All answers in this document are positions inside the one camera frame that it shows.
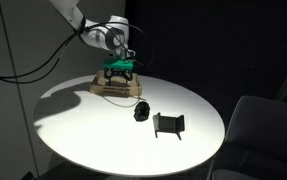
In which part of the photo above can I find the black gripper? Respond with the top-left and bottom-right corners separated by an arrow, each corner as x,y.
103,67 -> 134,89

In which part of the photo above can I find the light wooden tray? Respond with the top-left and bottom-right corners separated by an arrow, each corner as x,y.
89,70 -> 143,99

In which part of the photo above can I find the black round knob object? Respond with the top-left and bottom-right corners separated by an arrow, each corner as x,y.
132,101 -> 151,123

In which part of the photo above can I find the grey plastic chair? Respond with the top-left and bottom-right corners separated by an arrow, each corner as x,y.
205,95 -> 287,180

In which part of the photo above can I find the green gripper mount plate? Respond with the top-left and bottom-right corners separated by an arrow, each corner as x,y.
102,56 -> 136,72

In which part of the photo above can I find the looped black cable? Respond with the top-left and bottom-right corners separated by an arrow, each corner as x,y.
82,21 -> 156,68

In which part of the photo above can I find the black angled bracket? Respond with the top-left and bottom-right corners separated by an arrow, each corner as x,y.
152,112 -> 187,141

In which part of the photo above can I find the long black cable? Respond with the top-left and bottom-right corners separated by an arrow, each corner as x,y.
0,31 -> 82,79
0,33 -> 84,84

